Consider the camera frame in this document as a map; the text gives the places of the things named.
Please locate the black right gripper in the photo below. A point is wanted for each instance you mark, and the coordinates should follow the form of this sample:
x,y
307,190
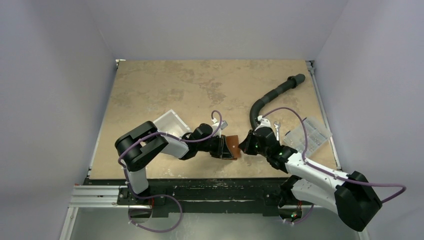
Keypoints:
x,y
250,144

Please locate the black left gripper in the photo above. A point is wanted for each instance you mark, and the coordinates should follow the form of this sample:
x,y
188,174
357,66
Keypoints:
x,y
222,151

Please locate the brown leather card holder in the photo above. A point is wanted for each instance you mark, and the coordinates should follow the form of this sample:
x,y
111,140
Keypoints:
x,y
233,147

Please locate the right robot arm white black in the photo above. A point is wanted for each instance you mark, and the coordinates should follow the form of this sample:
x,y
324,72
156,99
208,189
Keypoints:
x,y
347,195

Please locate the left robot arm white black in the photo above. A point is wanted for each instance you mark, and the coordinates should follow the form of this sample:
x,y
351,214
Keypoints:
x,y
137,148

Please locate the small silver wrench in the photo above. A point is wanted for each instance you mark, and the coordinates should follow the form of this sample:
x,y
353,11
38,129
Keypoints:
x,y
277,126

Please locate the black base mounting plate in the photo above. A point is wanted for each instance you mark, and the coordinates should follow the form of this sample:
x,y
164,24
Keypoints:
x,y
207,196

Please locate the clear plastic bin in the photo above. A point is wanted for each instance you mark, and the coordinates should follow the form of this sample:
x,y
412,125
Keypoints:
x,y
172,124

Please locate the clear plastic screw organizer box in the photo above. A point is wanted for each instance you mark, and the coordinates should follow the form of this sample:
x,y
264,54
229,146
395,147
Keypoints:
x,y
317,135

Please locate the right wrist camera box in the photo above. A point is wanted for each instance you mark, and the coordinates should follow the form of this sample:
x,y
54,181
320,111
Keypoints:
x,y
262,122

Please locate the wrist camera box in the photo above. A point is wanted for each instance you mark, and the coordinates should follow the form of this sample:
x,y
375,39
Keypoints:
x,y
220,125
262,122

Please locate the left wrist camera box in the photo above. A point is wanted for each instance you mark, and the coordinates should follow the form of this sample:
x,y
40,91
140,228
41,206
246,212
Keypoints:
x,y
220,125

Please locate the aluminium rail at table edge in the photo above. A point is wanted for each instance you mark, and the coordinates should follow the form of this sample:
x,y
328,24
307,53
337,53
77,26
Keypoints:
x,y
310,64

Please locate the aluminium front frame rail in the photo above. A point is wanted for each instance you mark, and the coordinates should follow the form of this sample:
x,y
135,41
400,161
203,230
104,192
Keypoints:
x,y
94,196

